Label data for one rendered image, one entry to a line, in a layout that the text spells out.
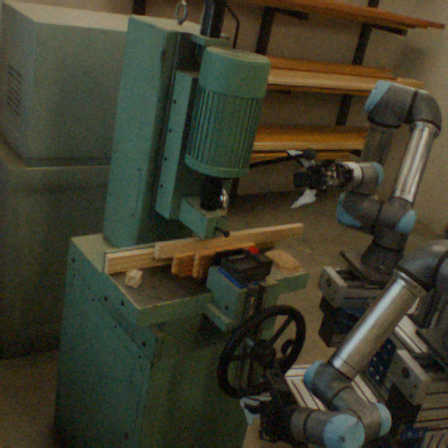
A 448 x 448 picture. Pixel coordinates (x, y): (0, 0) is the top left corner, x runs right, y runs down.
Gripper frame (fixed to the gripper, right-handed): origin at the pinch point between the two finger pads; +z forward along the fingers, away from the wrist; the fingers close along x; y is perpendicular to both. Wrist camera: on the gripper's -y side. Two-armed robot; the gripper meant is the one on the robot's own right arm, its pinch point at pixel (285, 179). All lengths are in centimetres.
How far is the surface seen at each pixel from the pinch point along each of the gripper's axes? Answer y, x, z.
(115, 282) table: -24, 24, 41
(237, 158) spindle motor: -4.1, -6.3, 12.7
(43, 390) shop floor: -119, 77, 30
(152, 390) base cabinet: -25, 55, 32
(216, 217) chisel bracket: -15.4, 9.1, 12.7
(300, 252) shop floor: -175, 48, -174
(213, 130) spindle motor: -4.7, -13.6, 19.4
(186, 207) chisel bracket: -25.4, 5.8, 15.7
